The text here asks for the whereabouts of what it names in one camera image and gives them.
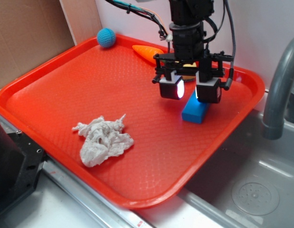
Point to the yellow sponge wedge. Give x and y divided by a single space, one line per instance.
188 72

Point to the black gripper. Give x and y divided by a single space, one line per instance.
190 46

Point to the blue crocheted ball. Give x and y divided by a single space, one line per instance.
106 38

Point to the grey sink basin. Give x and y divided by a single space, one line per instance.
249 181

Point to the orange toy carrot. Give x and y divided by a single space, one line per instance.
147 52

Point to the grey sink faucet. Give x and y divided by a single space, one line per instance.
280 99

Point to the crumpled white paper towel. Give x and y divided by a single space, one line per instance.
103 139

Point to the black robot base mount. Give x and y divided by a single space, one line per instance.
21 160

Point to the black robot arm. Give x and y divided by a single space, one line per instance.
197 10

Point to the brown cardboard panel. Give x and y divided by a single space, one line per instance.
34 31

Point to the blue rectangular block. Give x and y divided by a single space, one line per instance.
194 111

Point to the red plastic tray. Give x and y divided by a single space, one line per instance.
86 82

